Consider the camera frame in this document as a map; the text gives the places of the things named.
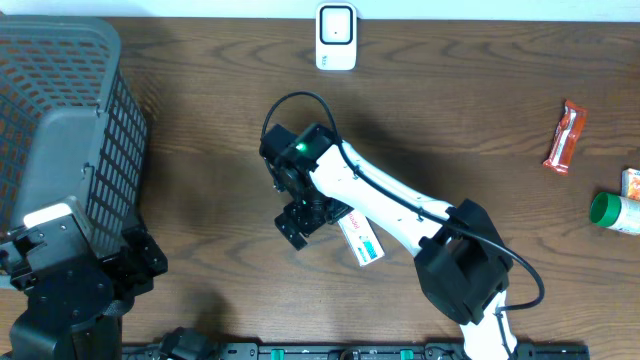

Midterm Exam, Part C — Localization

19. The white Panadol box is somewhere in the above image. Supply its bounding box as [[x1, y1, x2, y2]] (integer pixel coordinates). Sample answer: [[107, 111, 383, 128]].
[[338, 210, 385, 267]]

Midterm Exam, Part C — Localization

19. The red Top chocolate bar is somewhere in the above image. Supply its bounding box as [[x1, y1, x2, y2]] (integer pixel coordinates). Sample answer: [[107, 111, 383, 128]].
[[542, 100, 588, 175]]

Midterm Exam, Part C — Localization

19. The green lid white bottle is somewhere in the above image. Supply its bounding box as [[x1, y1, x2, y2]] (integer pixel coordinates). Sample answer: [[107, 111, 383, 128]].
[[589, 192, 639, 235]]

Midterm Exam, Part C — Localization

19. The orange tissue pack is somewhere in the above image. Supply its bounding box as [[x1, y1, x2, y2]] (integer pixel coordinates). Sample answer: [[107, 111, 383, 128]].
[[621, 168, 640, 201]]

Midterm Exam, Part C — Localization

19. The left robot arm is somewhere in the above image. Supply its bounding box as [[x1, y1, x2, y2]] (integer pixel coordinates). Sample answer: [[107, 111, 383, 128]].
[[1, 210, 168, 359]]

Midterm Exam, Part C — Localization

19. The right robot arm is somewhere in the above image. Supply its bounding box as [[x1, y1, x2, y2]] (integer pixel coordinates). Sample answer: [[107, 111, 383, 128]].
[[259, 124, 518, 359]]

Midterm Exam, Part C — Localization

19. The white barcode scanner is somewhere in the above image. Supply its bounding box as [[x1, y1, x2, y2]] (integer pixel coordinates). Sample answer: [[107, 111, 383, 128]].
[[315, 2, 357, 71]]

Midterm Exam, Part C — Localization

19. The grey plastic basket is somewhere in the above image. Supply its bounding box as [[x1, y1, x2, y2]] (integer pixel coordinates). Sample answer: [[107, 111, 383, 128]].
[[1, 15, 149, 261]]

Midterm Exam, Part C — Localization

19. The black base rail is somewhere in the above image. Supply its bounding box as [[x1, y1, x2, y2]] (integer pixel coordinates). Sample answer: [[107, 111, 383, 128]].
[[119, 341, 591, 360]]

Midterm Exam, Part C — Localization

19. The black right camera cable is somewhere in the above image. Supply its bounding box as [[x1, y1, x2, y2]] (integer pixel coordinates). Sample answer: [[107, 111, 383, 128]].
[[259, 90, 546, 360]]

